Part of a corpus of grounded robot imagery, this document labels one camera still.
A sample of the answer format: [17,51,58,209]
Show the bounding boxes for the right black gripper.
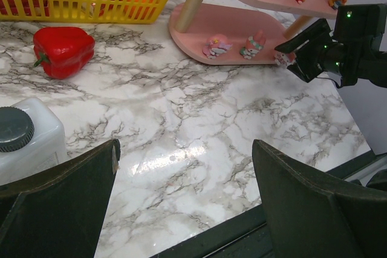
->
[275,19,346,83]

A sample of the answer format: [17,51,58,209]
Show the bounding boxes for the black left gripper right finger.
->
[252,140,386,257]

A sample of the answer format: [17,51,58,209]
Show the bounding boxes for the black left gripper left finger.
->
[1,139,120,257]

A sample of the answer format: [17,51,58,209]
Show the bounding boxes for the pink white toy figure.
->
[274,52,296,66]

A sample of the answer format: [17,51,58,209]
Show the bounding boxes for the pink bunny toy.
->
[239,30,266,60]

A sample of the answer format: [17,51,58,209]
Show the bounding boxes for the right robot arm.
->
[252,4,386,257]

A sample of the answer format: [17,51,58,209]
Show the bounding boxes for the pink three-tier shelf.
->
[169,0,336,65]

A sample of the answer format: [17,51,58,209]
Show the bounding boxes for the white bottle black cap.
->
[1,98,68,185]

